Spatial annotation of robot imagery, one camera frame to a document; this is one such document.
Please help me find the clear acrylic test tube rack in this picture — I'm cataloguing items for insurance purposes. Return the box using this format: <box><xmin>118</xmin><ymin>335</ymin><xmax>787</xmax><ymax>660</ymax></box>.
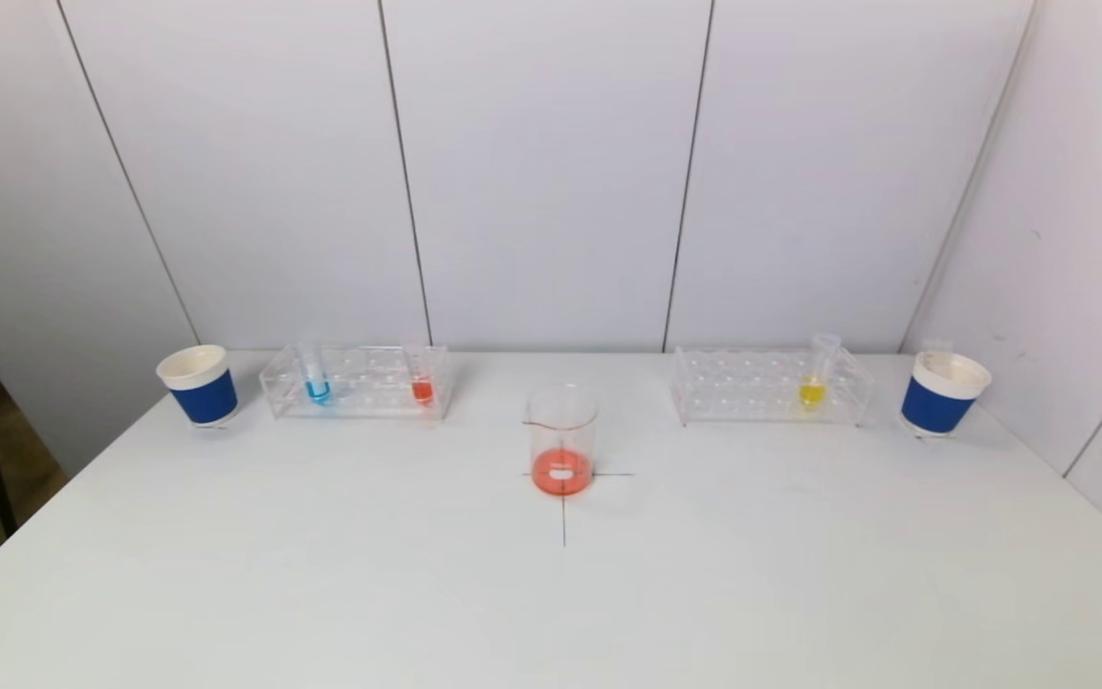
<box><xmin>672</xmin><ymin>346</ymin><xmax>874</xmax><ymax>427</ymax></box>
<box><xmin>259</xmin><ymin>345</ymin><xmax>454</xmax><ymax>421</ymax></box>

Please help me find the blue pigment test tube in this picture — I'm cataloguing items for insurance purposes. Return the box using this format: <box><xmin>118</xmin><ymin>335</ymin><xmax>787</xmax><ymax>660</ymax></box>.
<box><xmin>298</xmin><ymin>335</ymin><xmax>332</xmax><ymax>405</ymax></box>

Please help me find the clear glass beaker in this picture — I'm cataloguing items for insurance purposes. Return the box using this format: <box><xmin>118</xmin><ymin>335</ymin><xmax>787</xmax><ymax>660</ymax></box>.
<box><xmin>524</xmin><ymin>384</ymin><xmax>600</xmax><ymax>497</ymax></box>

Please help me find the orange pigment test tube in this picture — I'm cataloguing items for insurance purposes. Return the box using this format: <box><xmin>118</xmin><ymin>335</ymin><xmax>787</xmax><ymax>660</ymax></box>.
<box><xmin>405</xmin><ymin>340</ymin><xmax>436</xmax><ymax>407</ymax></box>

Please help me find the yellow pigment test tube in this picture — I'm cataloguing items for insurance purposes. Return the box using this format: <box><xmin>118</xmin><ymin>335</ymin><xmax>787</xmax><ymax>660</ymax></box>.
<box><xmin>798</xmin><ymin>333</ymin><xmax>843</xmax><ymax>411</ymax></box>

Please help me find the blue white paper cup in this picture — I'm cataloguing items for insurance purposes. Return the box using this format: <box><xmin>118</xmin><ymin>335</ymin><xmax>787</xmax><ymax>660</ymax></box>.
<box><xmin>156</xmin><ymin>344</ymin><xmax>239</xmax><ymax>428</ymax></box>
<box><xmin>900</xmin><ymin>350</ymin><xmax>993</xmax><ymax>438</ymax></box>

